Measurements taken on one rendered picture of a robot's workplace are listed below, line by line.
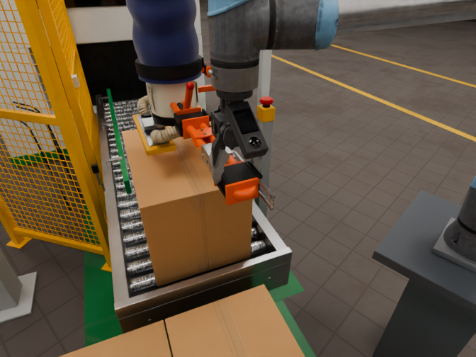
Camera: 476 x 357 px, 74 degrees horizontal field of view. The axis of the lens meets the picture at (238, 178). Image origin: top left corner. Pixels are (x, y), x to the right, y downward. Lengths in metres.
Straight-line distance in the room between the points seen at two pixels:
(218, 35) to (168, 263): 0.89
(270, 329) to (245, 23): 0.97
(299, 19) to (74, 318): 1.86
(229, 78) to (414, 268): 0.92
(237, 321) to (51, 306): 1.25
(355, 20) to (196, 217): 0.76
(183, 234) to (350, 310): 1.15
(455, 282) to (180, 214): 0.92
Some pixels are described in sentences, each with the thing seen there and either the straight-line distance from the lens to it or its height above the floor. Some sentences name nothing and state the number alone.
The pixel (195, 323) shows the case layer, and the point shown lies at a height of 0.54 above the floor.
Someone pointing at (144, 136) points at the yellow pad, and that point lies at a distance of 1.19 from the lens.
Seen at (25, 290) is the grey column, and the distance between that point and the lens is 2.31.
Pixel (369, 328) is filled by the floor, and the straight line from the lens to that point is 1.96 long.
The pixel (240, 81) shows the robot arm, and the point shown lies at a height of 1.42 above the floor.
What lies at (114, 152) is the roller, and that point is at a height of 0.53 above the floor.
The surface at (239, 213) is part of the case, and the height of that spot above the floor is 0.81.
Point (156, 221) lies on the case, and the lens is 1.09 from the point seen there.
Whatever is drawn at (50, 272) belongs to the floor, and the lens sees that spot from 2.35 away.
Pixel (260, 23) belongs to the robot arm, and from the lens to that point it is 0.56.
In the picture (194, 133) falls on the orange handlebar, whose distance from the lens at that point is 0.88.
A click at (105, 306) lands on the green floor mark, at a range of 2.04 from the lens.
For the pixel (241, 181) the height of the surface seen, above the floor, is 1.22.
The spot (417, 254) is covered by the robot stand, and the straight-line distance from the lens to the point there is 1.29.
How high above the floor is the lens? 1.59
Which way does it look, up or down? 34 degrees down
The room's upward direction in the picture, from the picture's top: straight up
